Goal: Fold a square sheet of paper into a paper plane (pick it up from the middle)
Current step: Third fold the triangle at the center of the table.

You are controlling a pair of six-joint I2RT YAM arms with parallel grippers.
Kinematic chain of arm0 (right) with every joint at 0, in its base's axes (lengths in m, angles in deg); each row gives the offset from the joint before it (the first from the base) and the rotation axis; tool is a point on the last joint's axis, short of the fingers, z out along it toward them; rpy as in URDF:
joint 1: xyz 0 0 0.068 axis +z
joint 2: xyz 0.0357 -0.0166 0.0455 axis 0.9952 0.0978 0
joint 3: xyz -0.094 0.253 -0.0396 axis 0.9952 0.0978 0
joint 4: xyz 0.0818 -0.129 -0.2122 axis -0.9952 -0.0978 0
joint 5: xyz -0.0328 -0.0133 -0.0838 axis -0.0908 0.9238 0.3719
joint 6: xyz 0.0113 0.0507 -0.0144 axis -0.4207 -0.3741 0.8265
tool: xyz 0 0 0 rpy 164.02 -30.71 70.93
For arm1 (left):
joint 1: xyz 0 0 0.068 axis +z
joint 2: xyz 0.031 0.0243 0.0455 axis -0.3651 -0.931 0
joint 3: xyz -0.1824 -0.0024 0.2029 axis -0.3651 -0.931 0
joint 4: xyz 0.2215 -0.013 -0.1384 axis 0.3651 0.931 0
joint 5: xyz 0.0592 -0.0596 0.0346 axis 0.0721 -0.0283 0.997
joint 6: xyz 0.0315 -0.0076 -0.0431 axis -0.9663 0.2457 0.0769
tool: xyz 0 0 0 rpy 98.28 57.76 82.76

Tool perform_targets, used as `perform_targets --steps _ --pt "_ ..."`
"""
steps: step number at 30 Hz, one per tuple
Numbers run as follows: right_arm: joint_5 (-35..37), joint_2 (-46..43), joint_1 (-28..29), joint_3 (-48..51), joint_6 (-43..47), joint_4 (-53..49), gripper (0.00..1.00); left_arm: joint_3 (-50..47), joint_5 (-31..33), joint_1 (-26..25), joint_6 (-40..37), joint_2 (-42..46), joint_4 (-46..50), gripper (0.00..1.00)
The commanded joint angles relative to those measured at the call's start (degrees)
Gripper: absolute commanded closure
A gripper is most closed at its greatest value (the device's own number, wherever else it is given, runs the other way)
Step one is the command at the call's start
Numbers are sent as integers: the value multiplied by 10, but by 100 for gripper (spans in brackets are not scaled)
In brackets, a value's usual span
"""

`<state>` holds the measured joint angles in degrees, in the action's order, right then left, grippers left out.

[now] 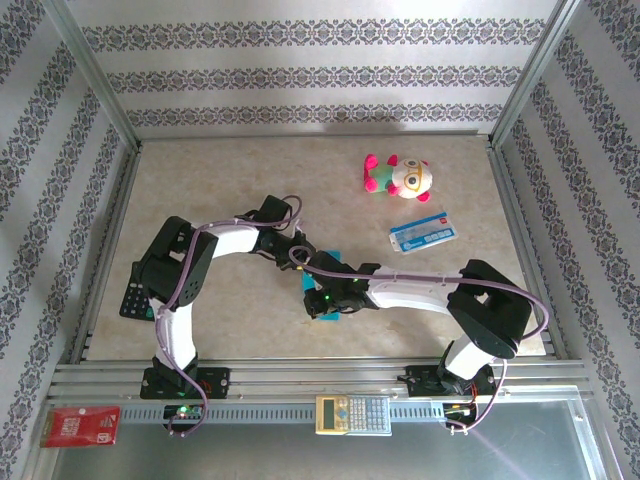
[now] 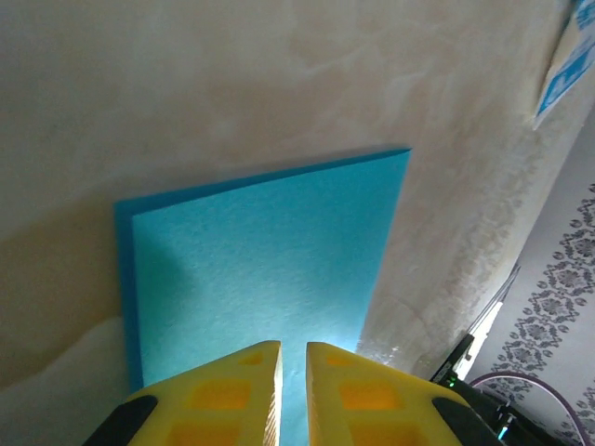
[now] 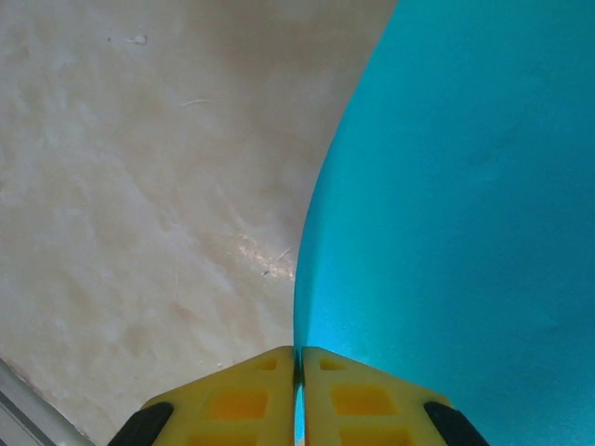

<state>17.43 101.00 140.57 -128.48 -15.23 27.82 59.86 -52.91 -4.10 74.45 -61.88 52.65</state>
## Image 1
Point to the blue paper sheet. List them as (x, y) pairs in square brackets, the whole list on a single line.
[(331, 255)]

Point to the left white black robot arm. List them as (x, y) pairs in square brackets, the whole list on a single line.
[(175, 335)]

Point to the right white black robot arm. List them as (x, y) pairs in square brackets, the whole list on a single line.
[(415, 300)]

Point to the blue white card packet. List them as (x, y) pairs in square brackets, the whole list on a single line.
[(425, 234)]

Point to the gold grey calculator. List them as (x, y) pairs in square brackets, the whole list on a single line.
[(350, 415)]

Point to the white pink plush toy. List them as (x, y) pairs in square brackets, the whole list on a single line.
[(405, 177)]

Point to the grey metal panel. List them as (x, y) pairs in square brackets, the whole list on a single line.
[(300, 455)]

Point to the black keypad remote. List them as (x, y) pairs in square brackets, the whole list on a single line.
[(131, 300)]

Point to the small circuit board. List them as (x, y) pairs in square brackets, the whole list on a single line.
[(184, 411), (457, 410)]

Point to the red packet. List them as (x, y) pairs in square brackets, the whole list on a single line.
[(80, 425)]

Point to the aluminium mounting rail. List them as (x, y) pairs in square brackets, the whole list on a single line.
[(310, 372)]

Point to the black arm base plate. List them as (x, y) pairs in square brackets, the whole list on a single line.
[(215, 382), (420, 382)]

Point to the aluminium wall-side rail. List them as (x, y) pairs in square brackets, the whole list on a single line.
[(310, 136)]

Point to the aluminium side rail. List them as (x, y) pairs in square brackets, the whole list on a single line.
[(107, 250), (520, 225)]

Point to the aluminium frame post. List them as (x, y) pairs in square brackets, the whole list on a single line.
[(532, 75), (95, 75)]

